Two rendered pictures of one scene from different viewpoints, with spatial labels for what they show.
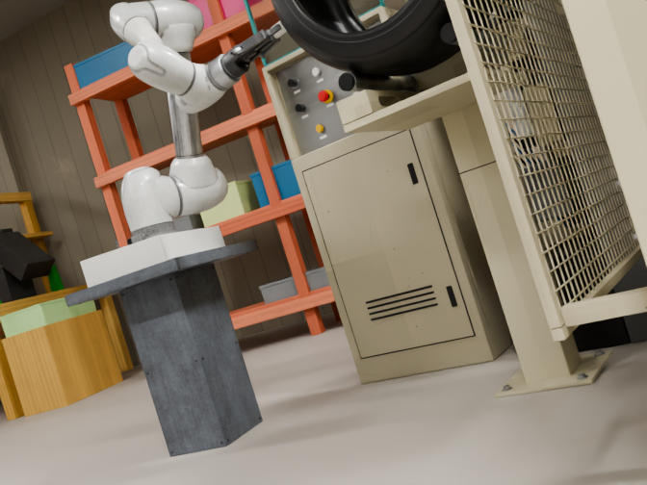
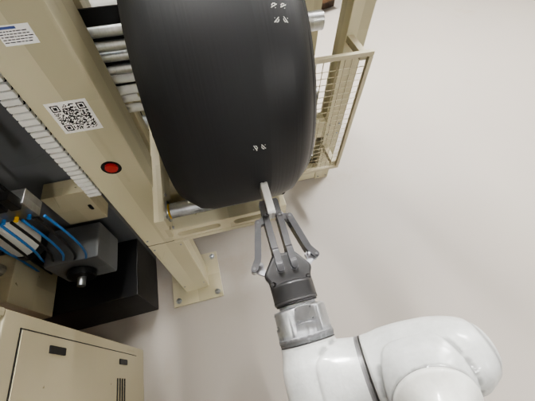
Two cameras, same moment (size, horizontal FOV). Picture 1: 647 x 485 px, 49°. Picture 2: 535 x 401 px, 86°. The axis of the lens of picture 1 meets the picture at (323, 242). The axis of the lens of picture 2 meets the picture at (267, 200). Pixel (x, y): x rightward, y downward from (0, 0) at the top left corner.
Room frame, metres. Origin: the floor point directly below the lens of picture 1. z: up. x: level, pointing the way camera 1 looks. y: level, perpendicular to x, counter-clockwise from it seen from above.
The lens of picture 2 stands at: (2.11, 0.14, 1.61)
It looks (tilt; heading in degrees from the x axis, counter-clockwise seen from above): 57 degrees down; 222
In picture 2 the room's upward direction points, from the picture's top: straight up
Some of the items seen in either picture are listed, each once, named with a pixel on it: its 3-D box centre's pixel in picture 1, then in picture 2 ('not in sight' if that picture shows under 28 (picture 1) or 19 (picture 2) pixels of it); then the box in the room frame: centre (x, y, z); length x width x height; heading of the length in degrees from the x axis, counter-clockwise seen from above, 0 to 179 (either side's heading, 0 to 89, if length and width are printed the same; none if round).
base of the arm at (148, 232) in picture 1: (150, 236); not in sight; (2.54, 0.58, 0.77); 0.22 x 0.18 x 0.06; 151
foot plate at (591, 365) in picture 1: (554, 371); (196, 278); (1.99, -0.51, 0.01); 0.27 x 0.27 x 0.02; 56
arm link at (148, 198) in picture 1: (146, 197); not in sight; (2.56, 0.56, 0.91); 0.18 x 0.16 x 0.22; 123
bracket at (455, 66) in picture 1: (453, 66); (161, 175); (1.92, -0.48, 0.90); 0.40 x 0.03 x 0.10; 56
